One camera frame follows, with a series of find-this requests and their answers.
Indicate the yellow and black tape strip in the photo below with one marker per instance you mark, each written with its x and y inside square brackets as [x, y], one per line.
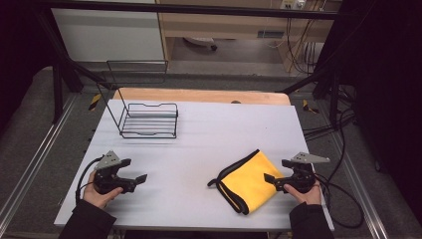
[95, 102]
[309, 107]

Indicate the person's left hand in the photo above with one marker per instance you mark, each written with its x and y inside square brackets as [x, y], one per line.
[96, 198]

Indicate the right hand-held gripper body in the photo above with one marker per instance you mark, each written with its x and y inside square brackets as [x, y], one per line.
[302, 176]

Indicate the wooden table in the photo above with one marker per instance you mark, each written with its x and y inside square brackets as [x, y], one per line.
[199, 95]

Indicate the person's right hand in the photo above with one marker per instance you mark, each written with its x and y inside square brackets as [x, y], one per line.
[307, 197]

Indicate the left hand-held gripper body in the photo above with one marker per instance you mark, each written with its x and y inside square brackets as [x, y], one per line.
[105, 181]

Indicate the white panel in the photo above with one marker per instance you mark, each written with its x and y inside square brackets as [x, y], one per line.
[106, 35]

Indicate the chair base with caster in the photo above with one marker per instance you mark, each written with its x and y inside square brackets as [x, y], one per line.
[200, 41]

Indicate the aluminium rail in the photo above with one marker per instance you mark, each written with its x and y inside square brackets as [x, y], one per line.
[361, 195]
[36, 156]

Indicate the black metal frame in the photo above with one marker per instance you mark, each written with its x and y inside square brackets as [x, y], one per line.
[199, 9]

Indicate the yellow cloth with black trim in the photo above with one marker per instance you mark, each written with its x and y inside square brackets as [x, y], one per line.
[247, 184]

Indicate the white power strip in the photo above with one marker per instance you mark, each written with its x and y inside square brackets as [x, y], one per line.
[292, 4]

